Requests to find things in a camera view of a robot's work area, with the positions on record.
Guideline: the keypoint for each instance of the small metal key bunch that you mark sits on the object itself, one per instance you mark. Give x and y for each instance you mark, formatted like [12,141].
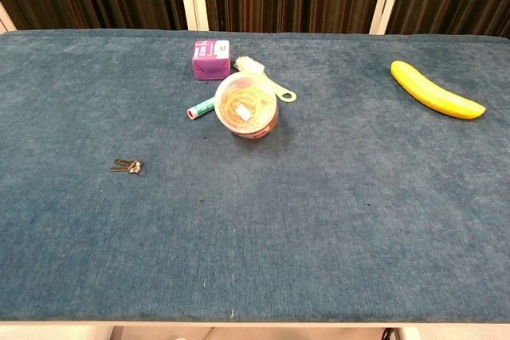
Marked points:
[128,165]

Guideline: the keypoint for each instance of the clear tub of rubber bands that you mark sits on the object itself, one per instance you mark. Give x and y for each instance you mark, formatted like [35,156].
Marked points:
[246,106]

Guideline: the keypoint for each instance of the blue velvet table cloth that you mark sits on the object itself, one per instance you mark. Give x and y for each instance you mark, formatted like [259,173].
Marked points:
[255,212]

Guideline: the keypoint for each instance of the green and white tube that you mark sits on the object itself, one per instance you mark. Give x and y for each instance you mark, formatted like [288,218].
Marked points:
[200,108]

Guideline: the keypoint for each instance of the purple tissue pack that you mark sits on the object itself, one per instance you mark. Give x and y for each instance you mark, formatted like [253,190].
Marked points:
[211,62]

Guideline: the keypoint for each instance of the yellow banana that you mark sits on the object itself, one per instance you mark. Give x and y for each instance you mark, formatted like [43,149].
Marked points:
[434,93]

